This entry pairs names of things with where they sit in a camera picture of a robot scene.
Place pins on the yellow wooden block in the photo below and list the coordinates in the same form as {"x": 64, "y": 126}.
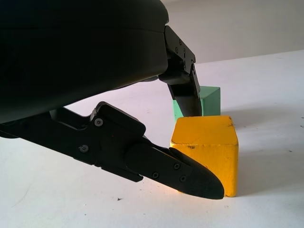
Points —
{"x": 209, "y": 154}

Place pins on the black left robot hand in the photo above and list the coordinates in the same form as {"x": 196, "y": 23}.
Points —
{"x": 71, "y": 59}

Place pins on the green wooden block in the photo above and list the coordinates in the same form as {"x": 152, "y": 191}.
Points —
{"x": 211, "y": 102}

